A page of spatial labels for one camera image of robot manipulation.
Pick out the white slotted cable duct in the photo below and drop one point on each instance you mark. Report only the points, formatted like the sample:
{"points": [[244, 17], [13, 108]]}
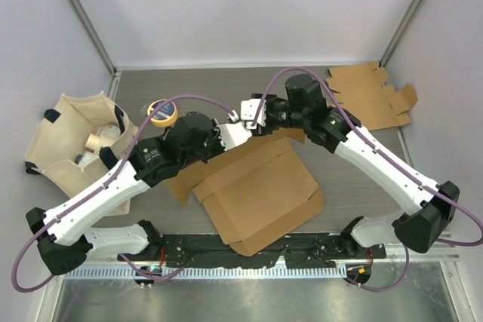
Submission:
{"points": [[279, 271]]}

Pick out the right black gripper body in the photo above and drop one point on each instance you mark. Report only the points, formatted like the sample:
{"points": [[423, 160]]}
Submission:
{"points": [[278, 115]]}

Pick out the large brown cardboard box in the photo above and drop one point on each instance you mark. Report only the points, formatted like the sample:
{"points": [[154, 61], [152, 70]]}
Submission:
{"points": [[255, 193]]}

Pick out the yellow masking tape roll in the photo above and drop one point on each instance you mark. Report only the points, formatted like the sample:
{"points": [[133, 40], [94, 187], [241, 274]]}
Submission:
{"points": [[165, 116]]}

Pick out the cardboard tube in bag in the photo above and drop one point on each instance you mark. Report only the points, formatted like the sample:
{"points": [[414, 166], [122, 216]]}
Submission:
{"points": [[93, 142]]}

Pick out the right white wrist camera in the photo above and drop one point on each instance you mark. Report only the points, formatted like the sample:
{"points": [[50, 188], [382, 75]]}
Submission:
{"points": [[253, 113]]}

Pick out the right aluminium frame post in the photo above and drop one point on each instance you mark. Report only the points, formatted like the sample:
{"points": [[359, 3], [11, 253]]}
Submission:
{"points": [[403, 26]]}

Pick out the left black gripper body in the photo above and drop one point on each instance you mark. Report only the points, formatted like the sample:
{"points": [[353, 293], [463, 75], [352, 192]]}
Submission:
{"points": [[213, 144]]}

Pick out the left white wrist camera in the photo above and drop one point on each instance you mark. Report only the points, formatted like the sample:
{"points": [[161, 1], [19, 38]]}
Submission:
{"points": [[233, 133]]}

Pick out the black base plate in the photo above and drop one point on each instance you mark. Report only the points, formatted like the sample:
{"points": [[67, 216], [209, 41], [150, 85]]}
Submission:
{"points": [[300, 250]]}

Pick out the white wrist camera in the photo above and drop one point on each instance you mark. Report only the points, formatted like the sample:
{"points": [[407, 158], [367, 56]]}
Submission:
{"points": [[233, 133], [253, 113]]}

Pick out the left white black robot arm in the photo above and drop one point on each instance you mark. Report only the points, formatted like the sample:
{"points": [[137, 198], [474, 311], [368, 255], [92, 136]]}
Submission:
{"points": [[66, 236]]}

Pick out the aluminium frame post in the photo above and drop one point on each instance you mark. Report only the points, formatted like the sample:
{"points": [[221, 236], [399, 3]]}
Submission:
{"points": [[403, 26], [85, 21]]}

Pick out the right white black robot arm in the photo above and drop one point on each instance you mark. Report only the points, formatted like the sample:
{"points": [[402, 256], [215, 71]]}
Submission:
{"points": [[423, 213]]}

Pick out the left aluminium frame post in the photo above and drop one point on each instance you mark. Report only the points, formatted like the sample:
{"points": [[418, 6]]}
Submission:
{"points": [[85, 21]]}

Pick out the beige canvas tote bag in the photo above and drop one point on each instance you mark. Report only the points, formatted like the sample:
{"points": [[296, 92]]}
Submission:
{"points": [[58, 147]]}

